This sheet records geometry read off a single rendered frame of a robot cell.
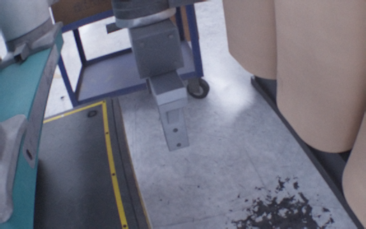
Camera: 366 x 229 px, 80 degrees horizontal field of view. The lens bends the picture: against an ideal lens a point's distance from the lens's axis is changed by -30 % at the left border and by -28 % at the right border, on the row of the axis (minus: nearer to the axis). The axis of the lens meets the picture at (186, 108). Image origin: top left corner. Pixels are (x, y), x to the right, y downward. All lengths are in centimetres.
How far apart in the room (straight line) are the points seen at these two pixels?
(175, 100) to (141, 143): 94
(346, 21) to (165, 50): 45
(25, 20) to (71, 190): 44
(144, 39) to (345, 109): 59
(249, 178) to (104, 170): 53
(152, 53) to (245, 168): 82
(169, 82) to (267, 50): 80
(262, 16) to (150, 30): 75
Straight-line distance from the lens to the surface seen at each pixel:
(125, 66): 154
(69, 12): 123
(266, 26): 103
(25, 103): 47
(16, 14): 68
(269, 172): 106
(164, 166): 112
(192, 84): 135
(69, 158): 80
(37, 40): 70
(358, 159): 69
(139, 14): 31
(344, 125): 80
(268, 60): 109
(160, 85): 30
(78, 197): 69
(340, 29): 65
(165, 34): 29
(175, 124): 34
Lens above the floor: 82
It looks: 37 degrees down
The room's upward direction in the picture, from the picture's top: 10 degrees counter-clockwise
